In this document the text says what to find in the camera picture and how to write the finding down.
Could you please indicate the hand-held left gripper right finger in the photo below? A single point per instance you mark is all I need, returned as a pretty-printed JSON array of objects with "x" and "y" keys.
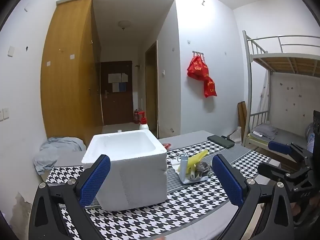
[{"x": 227, "y": 180}]

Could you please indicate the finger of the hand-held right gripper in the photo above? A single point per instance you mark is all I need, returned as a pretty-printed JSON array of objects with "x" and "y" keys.
[
  {"x": 280, "y": 148},
  {"x": 271, "y": 171}
]

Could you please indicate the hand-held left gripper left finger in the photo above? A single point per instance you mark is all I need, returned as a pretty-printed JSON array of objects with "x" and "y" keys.
[{"x": 96, "y": 178}]

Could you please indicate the grey cloth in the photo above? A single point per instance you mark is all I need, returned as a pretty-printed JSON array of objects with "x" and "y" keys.
[{"x": 202, "y": 170}]

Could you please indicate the white paper towel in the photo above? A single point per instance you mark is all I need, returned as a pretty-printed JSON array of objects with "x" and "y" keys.
[{"x": 200, "y": 178}]

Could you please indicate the yellow rubber glove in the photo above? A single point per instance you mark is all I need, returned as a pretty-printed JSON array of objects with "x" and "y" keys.
[{"x": 196, "y": 158}]

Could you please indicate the white foam box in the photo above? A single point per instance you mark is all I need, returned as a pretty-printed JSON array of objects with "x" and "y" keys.
[{"x": 140, "y": 175}]

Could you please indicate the light blue tube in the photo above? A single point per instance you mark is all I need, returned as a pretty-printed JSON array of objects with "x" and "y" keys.
[{"x": 183, "y": 166}]

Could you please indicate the person's right hand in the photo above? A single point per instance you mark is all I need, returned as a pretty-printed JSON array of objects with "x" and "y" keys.
[{"x": 297, "y": 209}]

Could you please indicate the grey folded bedding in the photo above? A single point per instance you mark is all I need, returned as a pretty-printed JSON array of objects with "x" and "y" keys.
[{"x": 266, "y": 131}]

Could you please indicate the black smartphone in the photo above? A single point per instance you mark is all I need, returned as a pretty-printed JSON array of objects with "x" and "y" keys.
[{"x": 221, "y": 141}]

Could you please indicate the white plastic bag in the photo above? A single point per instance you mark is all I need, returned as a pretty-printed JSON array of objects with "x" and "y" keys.
[{"x": 236, "y": 136}]

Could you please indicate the leaning wooden boards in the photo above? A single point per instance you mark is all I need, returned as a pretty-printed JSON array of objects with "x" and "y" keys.
[{"x": 242, "y": 122}]

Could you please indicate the black white houndstooth table mat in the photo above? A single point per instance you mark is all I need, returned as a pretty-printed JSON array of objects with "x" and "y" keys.
[{"x": 187, "y": 205}]

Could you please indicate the light blue crumpled cloth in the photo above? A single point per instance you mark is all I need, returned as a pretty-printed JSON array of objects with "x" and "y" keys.
[{"x": 57, "y": 147}]

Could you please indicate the red snack packet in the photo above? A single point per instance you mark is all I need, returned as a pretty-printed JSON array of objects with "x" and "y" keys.
[{"x": 167, "y": 146}]

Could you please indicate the red pump white bottle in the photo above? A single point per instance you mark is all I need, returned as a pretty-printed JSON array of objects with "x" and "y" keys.
[{"x": 144, "y": 125}]

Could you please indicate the red fire extinguisher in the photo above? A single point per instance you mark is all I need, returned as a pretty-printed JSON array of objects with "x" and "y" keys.
[{"x": 136, "y": 117}]

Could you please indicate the dark brown entrance door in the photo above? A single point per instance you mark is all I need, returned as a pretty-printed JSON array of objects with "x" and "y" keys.
[{"x": 117, "y": 105}]

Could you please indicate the grey metal bunk bed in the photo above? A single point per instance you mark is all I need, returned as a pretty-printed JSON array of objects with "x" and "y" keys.
[{"x": 282, "y": 63}]

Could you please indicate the red plastic bag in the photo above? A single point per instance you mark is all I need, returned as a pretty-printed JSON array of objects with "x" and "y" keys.
[
  {"x": 197, "y": 67},
  {"x": 210, "y": 87}
]

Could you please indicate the white and blue notice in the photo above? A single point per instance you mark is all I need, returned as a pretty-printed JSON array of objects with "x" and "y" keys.
[{"x": 119, "y": 87}]

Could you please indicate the large white paper notice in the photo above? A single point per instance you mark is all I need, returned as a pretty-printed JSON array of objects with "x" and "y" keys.
[{"x": 114, "y": 77}]

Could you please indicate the wooden wardrobe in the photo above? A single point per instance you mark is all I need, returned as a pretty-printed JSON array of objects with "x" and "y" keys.
[{"x": 67, "y": 80}]

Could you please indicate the small white paper notice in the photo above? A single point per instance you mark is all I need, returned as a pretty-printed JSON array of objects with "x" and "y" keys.
[{"x": 124, "y": 77}]

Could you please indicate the round ceiling lamp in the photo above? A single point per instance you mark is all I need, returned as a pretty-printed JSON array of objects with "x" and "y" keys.
[{"x": 124, "y": 24}]

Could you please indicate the wooden side door frame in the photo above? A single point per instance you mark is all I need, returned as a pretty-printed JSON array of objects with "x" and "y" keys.
[{"x": 156, "y": 87}]

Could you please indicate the white wall switch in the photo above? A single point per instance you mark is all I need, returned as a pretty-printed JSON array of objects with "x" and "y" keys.
[{"x": 5, "y": 113}]

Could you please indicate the metal wall hook rack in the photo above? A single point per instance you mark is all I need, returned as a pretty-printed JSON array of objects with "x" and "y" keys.
[{"x": 197, "y": 52}]

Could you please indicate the white blank wall plate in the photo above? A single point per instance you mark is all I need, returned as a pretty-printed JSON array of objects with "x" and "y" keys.
[{"x": 10, "y": 51}]

